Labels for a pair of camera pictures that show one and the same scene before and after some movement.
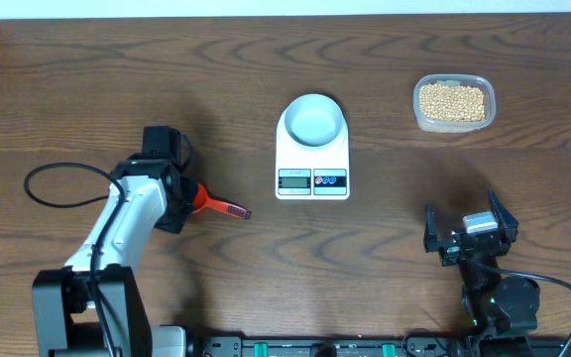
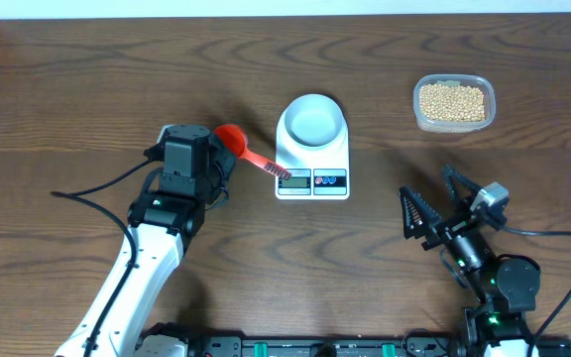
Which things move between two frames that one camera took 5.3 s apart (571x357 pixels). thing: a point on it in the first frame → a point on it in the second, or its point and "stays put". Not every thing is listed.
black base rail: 368,346 stays put
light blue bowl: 313,120 stays put
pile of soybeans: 452,102 stays put
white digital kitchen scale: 305,173 stays put
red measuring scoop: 202,199 → 233,139
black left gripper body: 178,209 → 219,167
